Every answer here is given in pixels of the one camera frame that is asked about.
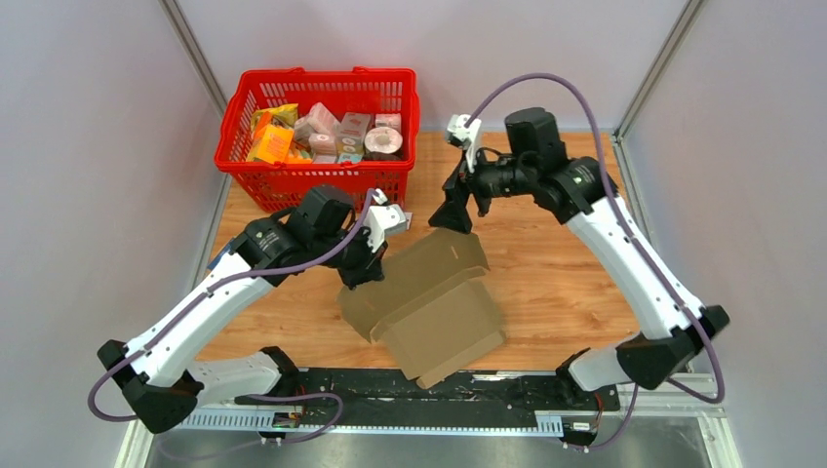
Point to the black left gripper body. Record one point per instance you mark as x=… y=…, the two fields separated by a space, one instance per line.
x=356 y=258

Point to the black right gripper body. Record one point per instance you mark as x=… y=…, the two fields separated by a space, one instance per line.
x=487 y=181

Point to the brown cardboard paper box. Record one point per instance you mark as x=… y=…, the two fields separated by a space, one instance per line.
x=432 y=310

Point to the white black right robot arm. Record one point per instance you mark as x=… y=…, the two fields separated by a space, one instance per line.
x=674 y=323

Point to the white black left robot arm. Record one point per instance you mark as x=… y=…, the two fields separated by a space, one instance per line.
x=159 y=371

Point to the blue yellow small box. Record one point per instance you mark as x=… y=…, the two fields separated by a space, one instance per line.
x=217 y=257

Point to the orange snack box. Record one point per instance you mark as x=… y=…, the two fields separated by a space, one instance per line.
x=271 y=145

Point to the round tape roll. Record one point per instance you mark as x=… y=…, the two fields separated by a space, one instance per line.
x=383 y=144

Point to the red plastic shopping basket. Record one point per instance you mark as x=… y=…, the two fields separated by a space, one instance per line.
x=361 y=99

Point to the pink white carton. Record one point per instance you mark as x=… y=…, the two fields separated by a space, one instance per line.
x=322 y=120

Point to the yellow snack bag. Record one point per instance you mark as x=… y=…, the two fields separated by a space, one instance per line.
x=283 y=116

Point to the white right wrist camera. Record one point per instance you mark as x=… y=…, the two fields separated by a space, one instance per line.
x=464 y=132

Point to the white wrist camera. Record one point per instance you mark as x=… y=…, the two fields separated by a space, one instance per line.
x=464 y=132
x=382 y=218

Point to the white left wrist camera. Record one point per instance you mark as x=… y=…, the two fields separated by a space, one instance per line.
x=382 y=218

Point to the aluminium frame rail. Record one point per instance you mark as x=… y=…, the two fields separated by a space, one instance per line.
x=244 y=413

